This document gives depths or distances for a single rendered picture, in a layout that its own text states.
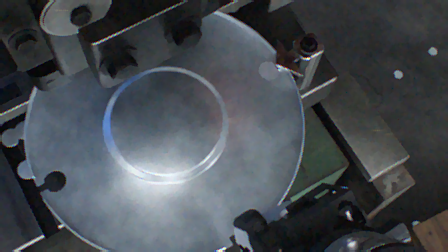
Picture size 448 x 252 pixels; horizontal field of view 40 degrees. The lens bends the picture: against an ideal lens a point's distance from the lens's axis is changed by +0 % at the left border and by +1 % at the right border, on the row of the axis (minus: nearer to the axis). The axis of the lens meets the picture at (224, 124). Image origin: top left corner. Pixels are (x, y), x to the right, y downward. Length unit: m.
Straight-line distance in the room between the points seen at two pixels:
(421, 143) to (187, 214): 1.02
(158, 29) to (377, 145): 0.41
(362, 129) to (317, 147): 0.07
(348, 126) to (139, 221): 0.33
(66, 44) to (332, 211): 0.25
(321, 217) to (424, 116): 1.13
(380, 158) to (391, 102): 0.77
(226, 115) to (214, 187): 0.08
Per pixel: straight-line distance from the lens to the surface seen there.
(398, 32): 1.68
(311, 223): 0.47
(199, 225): 0.62
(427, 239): 1.12
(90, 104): 0.66
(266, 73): 0.67
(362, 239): 0.39
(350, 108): 0.83
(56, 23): 0.46
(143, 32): 0.49
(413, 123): 1.58
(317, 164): 0.79
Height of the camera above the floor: 1.38
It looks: 69 degrees down
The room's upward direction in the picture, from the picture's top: 6 degrees clockwise
